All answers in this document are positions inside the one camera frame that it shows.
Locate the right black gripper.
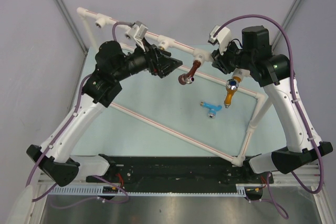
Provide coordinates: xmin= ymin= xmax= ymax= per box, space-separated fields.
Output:
xmin=212 ymin=38 xmax=254 ymax=74

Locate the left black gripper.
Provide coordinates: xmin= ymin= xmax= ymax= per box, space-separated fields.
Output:
xmin=112 ymin=38 xmax=182 ymax=82

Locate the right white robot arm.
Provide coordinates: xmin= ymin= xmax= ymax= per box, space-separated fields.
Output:
xmin=208 ymin=26 xmax=333 ymax=183

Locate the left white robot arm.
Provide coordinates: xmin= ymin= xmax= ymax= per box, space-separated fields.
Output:
xmin=26 ymin=40 xmax=183 ymax=187

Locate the amber yellow water faucet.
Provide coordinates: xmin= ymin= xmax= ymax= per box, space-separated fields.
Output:
xmin=224 ymin=77 xmax=241 ymax=108

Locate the dark red water faucet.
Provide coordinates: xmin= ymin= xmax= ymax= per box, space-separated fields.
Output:
xmin=178 ymin=60 xmax=202 ymax=85

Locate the blue water faucet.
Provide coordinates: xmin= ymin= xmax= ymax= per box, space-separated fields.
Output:
xmin=200 ymin=102 xmax=223 ymax=119

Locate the light green table mat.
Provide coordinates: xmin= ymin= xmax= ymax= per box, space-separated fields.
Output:
xmin=59 ymin=43 xmax=292 ymax=158

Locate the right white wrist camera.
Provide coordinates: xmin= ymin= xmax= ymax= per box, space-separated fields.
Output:
xmin=208 ymin=25 xmax=233 ymax=55

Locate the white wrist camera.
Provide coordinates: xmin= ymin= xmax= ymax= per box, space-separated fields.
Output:
xmin=128 ymin=21 xmax=148 ymax=50
xmin=208 ymin=25 xmax=233 ymax=55

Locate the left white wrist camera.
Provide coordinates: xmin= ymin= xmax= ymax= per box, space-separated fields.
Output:
xmin=128 ymin=21 xmax=148 ymax=50

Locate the white PVC pipe frame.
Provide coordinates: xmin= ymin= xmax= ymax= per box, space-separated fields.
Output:
xmin=77 ymin=7 xmax=266 ymax=166

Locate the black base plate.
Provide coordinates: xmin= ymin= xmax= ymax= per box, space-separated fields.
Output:
xmin=101 ymin=156 xmax=267 ymax=194

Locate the aluminium extrusion rail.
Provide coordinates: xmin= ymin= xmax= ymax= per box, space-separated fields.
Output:
xmin=270 ymin=165 xmax=335 ymax=223

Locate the white slotted cable duct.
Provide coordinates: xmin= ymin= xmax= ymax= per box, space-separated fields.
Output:
xmin=48 ymin=185 xmax=249 ymax=197

